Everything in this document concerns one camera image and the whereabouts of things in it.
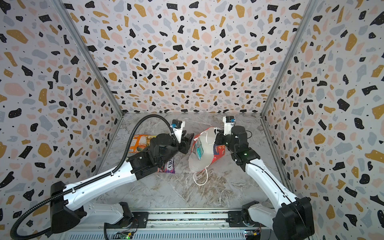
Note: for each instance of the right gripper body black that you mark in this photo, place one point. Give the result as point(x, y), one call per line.
point(223, 139)

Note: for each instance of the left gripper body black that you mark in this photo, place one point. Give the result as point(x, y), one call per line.
point(183, 147)

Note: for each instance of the purple candy packet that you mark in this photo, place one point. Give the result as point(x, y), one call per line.
point(169, 167)

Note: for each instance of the orange fruit candy packet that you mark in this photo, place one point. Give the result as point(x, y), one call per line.
point(139, 143)

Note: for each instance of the red paper gift bag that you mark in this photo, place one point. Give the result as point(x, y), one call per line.
point(212, 153)

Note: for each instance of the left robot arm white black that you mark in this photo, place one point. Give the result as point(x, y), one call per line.
point(76, 207)

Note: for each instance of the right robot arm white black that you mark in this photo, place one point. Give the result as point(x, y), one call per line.
point(291, 218)

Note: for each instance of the teal snack packet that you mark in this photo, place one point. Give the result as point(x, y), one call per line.
point(198, 149)

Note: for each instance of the left green circuit board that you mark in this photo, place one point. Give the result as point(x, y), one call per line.
point(125, 235)

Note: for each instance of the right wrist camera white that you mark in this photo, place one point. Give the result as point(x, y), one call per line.
point(229, 123)

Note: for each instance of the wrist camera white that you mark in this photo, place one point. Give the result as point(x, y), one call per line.
point(229, 123)
point(177, 126)

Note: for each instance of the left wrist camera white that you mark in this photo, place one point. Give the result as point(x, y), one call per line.
point(177, 126)

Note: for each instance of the aluminium mounting rail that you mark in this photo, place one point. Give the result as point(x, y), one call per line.
point(182, 224)

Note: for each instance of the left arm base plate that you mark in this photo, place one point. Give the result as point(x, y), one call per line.
point(139, 220)

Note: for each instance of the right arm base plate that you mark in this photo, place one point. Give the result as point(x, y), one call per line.
point(241, 220)

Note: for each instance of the right circuit board with wires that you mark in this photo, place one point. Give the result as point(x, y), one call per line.
point(253, 234)

